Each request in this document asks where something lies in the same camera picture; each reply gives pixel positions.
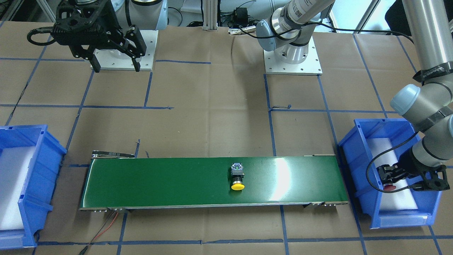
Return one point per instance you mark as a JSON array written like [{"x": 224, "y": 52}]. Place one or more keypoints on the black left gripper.
[{"x": 407, "y": 165}]

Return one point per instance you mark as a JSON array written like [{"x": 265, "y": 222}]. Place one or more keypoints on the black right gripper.
[{"x": 114, "y": 22}]

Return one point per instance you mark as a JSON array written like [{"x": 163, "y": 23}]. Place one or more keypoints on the yellow push button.
[{"x": 237, "y": 175}]

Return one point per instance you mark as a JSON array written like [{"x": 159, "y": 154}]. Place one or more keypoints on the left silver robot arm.
[{"x": 426, "y": 107}]

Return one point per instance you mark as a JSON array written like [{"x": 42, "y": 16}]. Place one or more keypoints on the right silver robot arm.
[{"x": 149, "y": 16}]

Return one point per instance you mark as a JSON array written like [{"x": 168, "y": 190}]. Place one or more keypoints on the blue plastic bin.
[
  {"x": 390, "y": 195},
  {"x": 30, "y": 162}
]

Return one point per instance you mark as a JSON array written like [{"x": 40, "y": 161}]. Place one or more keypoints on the green conveyor belt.
[{"x": 164, "y": 183}]

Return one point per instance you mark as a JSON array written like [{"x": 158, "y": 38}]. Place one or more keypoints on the aluminium frame post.
[{"x": 210, "y": 14}]

